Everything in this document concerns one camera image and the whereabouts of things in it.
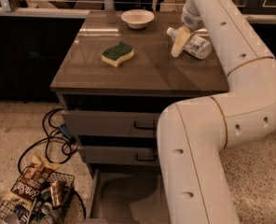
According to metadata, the clear plastic water bottle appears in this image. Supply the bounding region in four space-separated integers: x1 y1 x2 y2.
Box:
166 27 213 60

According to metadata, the grey drawer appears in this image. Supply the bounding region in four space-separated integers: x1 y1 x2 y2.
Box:
86 170 171 224
62 110 159 138
78 146 159 165

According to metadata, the grey bottom drawer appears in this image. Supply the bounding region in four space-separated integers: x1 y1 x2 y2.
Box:
86 170 171 224

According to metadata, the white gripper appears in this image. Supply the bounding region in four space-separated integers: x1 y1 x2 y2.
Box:
171 0 203 57

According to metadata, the black wire basket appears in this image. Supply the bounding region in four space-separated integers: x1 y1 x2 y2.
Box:
0 172 75 224

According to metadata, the grey top drawer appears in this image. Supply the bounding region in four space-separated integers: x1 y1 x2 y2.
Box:
62 110 159 138

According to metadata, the grey drawer cabinet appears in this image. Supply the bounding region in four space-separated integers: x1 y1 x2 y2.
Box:
50 11 228 171

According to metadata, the grey middle drawer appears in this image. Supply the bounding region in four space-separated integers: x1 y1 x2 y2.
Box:
78 146 159 165

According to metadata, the blue power plug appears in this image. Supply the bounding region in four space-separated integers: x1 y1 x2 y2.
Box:
59 124 75 141

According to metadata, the green and yellow sponge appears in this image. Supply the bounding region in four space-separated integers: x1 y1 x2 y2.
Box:
102 42 134 67

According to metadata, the white ceramic bowl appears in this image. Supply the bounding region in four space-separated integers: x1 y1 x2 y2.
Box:
121 9 155 30

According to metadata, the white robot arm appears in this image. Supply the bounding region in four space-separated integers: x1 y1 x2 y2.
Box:
157 0 276 224

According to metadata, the brown snack bag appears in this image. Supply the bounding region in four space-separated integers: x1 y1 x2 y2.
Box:
3 154 61 211

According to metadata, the bronze drink can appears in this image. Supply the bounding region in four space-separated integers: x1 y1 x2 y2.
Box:
50 180 63 207

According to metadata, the black floor cable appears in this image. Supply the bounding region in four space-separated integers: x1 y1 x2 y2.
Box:
17 108 88 219

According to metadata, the silver can top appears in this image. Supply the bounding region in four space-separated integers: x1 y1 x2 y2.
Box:
41 202 52 215

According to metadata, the metal railing frame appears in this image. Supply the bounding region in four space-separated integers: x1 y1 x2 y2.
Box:
0 0 276 24

